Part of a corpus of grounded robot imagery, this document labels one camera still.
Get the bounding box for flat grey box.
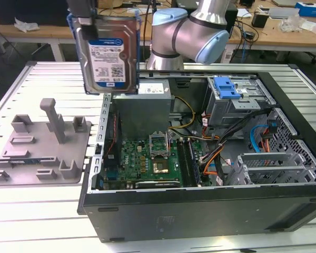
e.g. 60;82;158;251
268;7;297;20

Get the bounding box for green motherboard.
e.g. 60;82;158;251
102;138;209;189

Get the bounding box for large black box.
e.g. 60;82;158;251
0;0;69;27

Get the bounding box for orange wire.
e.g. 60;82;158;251
203;152;223;177

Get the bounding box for long wooden desk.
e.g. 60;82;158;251
0;7;153;63

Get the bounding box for grey power supply unit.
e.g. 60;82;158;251
112;80;175;141

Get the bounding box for metal socket cover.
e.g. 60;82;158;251
149;131;172;159

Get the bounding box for blue cardboard box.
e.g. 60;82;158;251
294;1;316;18

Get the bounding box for CPU socket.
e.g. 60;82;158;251
152;157;172;176

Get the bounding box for blue wire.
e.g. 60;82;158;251
249;123;270;154

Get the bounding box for RAM slot with blue stick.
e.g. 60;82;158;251
187;139;202;186

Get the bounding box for clear plastic bags pile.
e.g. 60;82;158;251
280;14;316;36

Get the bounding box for blue plastic drive latch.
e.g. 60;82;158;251
213;76;241;101

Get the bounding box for metal optical drive cage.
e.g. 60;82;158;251
202;75;277;128

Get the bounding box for crumpled white plastic bag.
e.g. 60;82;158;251
14;16;41;34

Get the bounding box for black cable bundle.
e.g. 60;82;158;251
200;109;271;170

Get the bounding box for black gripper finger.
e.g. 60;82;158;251
77;16;100;41

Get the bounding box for black RAM slot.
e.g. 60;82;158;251
177;140;191;187

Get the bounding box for black graphics card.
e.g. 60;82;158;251
134;180;183;189

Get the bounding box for grey plastic parts rack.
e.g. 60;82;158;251
0;98;93;187

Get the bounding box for hard disk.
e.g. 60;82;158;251
66;13;142;95

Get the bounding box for black case fan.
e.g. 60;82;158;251
104;110;122;170

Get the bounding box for yellow wires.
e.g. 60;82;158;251
168;95;196;131

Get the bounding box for cluttered wooden desk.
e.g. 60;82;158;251
228;0;316;63

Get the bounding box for black open PC case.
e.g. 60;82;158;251
77;69;316;244

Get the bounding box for small black box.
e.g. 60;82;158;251
251;11;267;28

